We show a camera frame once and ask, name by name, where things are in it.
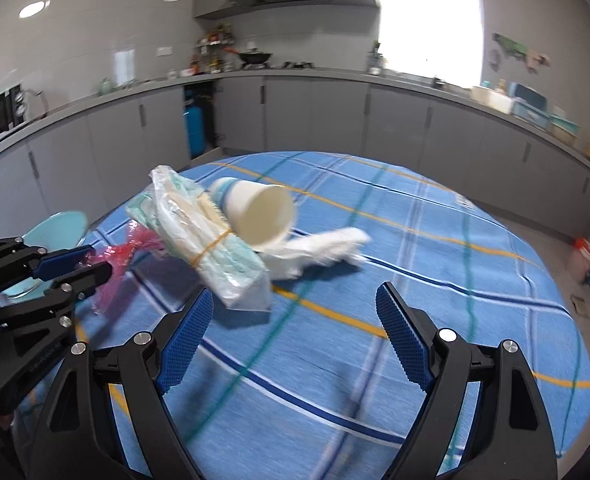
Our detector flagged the blue plaid tablecloth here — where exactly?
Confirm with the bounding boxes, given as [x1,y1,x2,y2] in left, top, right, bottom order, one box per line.
[14,150,590,480]

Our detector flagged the teal round trash bin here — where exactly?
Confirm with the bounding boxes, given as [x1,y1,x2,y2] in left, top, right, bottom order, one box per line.
[0,210,90,309]

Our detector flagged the white paper cup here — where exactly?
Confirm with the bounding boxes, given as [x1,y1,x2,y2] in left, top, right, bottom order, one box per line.
[209,177,296,252]

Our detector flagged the spice rack with bottles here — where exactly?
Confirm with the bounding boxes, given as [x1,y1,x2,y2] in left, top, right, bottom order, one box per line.
[190,23,237,75]

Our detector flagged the white plastic basin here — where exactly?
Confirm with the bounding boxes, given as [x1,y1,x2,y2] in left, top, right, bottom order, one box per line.
[470,86,513,115]

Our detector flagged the bundled plastic packet rubber band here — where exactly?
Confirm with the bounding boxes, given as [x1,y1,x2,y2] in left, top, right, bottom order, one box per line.
[127,165,271,312]

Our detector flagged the gas stove burner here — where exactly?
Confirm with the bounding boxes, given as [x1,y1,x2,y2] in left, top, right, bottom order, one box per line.
[241,61,316,70]

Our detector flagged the utensil holder jar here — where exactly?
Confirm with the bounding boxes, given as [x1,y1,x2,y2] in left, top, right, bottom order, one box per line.
[367,40,384,76]

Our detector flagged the pink plastic wrapper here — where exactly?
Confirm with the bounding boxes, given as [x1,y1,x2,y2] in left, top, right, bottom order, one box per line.
[84,220,166,314]

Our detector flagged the black wok pan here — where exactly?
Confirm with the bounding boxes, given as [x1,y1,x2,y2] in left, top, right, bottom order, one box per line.
[223,47,272,67]

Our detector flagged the blue dish rack box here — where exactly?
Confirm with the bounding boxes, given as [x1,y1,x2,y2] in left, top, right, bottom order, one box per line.
[508,82,550,129]

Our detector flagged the red white plastic bag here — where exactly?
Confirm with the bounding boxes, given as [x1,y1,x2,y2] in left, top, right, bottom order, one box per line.
[567,237,590,283]

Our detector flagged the grey lower kitchen cabinets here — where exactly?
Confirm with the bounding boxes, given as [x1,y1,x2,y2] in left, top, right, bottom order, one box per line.
[0,70,590,238]

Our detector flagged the blue water filter tank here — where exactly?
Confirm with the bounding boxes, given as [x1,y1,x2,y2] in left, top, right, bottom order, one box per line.
[183,100,206,158]

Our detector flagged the crumpled white tissue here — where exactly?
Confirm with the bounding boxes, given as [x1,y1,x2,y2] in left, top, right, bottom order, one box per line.
[259,226,371,281]

